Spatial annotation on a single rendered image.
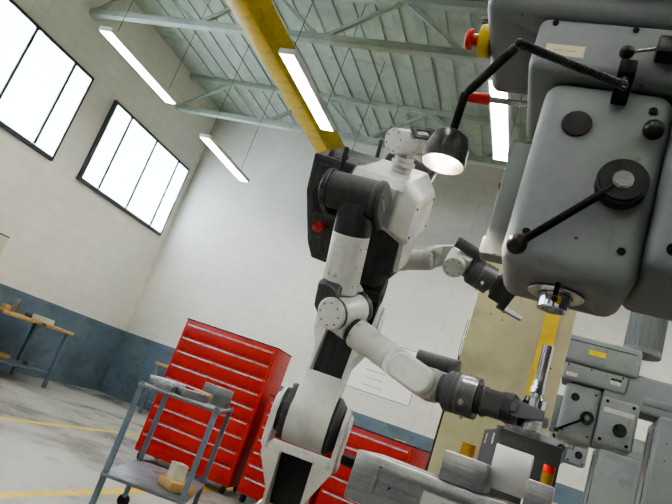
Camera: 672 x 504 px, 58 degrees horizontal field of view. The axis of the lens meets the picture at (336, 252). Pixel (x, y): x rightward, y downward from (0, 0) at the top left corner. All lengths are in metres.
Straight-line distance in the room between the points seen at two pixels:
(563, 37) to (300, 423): 1.00
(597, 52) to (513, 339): 1.85
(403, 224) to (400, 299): 9.01
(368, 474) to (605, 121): 0.63
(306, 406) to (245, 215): 10.60
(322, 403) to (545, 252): 0.77
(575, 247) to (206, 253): 11.31
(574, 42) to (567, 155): 0.19
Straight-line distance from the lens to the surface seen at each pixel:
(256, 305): 11.25
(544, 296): 0.98
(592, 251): 0.93
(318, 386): 1.53
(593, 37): 1.08
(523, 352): 2.73
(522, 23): 1.13
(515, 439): 1.25
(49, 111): 10.01
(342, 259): 1.39
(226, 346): 6.24
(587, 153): 0.99
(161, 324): 12.07
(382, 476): 0.91
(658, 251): 0.92
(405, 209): 1.50
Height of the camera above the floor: 1.02
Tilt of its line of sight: 14 degrees up
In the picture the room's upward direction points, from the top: 20 degrees clockwise
